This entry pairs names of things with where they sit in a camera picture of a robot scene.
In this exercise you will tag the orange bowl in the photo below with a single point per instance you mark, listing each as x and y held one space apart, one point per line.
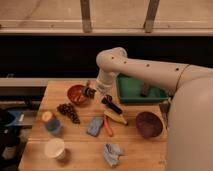
75 94

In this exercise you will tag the white paper cup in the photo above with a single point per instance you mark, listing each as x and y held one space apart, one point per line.
55 149

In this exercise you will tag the dark equipment at left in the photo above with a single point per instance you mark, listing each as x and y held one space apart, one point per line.
9 141

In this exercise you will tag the dark brown block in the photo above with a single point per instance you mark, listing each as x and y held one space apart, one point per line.
145 88

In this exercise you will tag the black dish brush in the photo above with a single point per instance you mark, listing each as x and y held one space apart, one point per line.
106 99

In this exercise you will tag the orange carrot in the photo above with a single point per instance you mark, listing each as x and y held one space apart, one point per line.
107 127

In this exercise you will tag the blue grey cloth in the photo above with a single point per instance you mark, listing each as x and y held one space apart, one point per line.
111 154

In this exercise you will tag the purple bowl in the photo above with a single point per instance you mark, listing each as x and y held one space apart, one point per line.
148 125

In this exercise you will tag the green plastic tray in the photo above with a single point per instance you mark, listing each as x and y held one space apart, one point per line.
129 91

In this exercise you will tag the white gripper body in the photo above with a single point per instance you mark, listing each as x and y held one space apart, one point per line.
104 83

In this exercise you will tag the bunch of dark grapes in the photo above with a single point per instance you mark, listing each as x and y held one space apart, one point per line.
67 109

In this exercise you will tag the blue sponge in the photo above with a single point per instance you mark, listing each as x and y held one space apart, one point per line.
95 126

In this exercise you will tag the wooden table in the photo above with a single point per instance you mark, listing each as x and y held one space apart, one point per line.
85 153

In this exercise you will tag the orange yellow ball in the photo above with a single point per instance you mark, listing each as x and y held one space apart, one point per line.
47 116

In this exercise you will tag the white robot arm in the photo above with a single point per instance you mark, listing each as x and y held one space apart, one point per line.
190 118

